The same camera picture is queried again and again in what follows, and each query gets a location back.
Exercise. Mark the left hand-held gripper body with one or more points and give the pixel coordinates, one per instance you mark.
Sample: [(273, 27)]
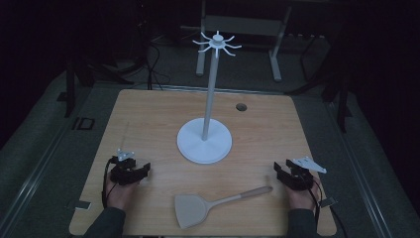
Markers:
[(123, 173)]

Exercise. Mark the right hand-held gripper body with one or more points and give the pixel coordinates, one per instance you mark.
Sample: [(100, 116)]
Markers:
[(302, 178)]

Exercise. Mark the beige spatula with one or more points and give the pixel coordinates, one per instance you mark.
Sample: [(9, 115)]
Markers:
[(194, 208)]

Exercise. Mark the white hook rack stand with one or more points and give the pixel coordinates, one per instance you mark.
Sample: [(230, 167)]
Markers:
[(204, 145)]

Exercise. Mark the person's right hand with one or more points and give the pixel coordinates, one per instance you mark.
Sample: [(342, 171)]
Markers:
[(302, 198)]

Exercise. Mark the person's left hand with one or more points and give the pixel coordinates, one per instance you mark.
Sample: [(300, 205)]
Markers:
[(120, 195)]

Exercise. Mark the black metal stand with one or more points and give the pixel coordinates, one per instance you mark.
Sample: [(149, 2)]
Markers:
[(70, 89), (343, 105)]

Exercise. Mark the metal table bracket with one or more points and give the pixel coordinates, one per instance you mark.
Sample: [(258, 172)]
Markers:
[(82, 205), (327, 202)]

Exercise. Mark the white desk frame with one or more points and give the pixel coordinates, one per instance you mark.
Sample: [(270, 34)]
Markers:
[(242, 24)]

